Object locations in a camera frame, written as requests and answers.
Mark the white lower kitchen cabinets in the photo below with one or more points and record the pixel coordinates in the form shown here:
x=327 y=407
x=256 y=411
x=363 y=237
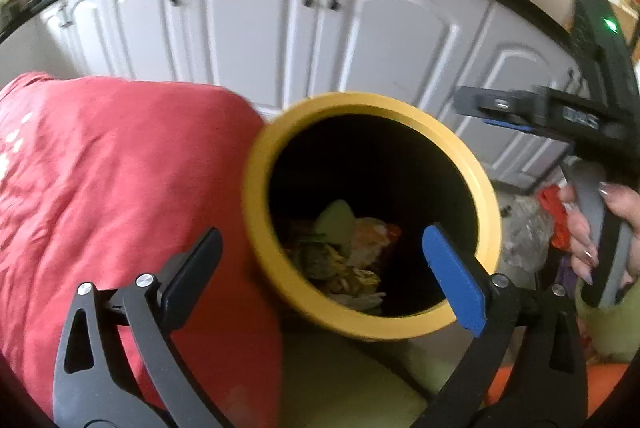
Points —
x=275 y=18

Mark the yellow trash bin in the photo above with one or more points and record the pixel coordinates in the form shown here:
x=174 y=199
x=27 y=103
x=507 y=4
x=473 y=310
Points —
x=260 y=208

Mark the pale green cushion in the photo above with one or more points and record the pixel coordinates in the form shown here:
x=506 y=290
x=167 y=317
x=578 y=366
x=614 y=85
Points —
x=350 y=373

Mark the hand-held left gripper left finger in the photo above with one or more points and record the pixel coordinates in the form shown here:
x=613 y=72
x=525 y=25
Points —
x=192 y=273

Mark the pile of crumpled wrappers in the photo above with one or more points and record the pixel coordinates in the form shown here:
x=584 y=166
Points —
x=350 y=268

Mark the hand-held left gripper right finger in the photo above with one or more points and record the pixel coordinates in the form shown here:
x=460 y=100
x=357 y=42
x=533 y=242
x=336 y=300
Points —
x=452 y=278

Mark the person's right hand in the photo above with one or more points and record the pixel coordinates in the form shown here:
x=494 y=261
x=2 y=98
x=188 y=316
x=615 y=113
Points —
x=580 y=228

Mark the red plastic bag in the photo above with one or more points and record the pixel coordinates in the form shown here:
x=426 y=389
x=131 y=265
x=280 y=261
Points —
x=555 y=213

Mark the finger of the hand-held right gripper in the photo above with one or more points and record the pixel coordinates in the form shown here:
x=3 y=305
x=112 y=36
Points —
x=500 y=103
x=507 y=124

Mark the orange cloth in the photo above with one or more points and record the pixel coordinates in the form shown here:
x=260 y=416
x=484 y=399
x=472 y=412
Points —
x=602 y=383

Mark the red floral blanket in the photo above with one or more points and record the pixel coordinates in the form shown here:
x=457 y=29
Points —
x=125 y=183

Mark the clear plastic bag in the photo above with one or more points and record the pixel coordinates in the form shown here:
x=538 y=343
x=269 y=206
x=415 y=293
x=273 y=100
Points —
x=525 y=233

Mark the person's right forearm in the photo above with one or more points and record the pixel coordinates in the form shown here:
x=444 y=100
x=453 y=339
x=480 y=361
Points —
x=610 y=323

